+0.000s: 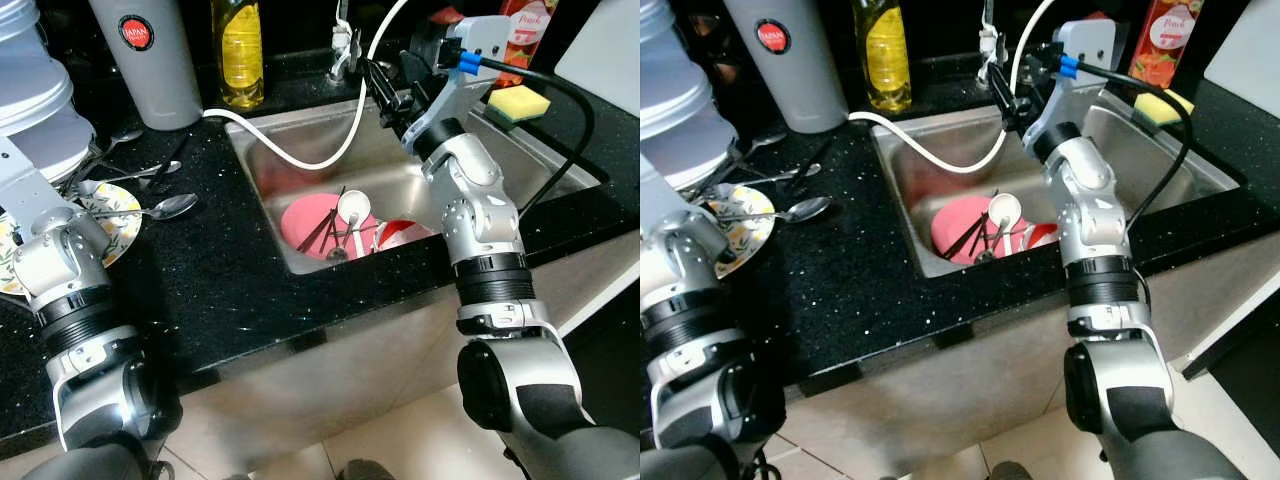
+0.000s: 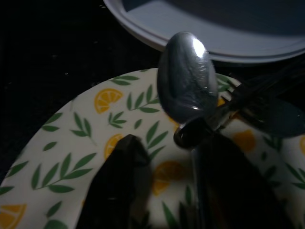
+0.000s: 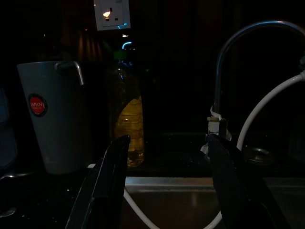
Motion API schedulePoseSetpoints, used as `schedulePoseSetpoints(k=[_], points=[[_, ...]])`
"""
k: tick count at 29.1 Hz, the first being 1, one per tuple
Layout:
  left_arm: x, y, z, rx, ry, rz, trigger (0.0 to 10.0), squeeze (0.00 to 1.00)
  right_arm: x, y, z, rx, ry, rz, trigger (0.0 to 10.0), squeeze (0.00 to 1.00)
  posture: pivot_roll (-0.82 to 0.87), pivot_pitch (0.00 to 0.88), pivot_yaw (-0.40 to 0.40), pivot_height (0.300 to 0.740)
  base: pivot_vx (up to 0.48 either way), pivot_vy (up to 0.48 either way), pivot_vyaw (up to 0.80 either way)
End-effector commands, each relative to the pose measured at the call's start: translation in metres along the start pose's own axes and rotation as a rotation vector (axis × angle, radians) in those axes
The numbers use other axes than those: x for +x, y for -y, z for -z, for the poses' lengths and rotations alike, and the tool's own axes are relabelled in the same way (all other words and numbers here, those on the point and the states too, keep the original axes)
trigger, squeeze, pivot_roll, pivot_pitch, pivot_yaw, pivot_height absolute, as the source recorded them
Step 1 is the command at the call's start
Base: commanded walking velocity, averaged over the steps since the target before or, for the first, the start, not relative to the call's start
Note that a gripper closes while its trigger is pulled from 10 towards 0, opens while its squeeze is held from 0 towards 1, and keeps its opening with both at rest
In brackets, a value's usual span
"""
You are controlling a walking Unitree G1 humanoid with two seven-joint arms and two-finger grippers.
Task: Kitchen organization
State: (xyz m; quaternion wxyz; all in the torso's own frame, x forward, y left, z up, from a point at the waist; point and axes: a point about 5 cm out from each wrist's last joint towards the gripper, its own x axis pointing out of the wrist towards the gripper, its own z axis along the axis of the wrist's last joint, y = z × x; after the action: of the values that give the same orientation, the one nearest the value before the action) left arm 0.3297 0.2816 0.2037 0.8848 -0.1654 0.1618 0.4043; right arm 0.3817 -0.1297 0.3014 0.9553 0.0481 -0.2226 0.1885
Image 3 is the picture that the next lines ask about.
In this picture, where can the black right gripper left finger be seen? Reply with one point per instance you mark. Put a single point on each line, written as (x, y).
(104, 181)

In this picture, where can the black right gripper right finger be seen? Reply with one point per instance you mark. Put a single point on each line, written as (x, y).
(233, 186)

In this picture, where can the round metal countertop cap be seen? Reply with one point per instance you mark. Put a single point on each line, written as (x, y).
(259, 156)

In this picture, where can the yellow cooking oil bottle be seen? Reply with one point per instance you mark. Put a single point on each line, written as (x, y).
(131, 124)

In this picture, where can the stainless steel sink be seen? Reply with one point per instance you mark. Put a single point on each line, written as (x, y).
(171, 205)

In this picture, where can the grey jug with red sticker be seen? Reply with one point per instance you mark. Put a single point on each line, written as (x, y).
(59, 131)

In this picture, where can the chrome gooseneck faucet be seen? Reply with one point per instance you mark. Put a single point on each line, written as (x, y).
(218, 71)

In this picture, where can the white wall socket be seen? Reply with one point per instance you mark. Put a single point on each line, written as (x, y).
(112, 21)

